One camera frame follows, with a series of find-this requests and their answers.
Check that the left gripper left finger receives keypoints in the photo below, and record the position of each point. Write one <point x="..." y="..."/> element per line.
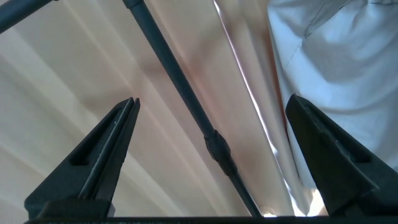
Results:
<point x="62" y="193"/>

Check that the pale grey shorts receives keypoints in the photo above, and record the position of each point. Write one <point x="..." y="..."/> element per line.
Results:
<point x="342" y="62"/>

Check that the beige curtain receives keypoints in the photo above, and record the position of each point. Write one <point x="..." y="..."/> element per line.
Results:
<point x="77" y="62"/>

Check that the black clothes rack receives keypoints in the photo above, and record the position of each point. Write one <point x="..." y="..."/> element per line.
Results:
<point x="174" y="71"/>

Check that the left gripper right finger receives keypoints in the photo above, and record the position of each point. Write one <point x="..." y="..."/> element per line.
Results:
<point x="348" y="186"/>

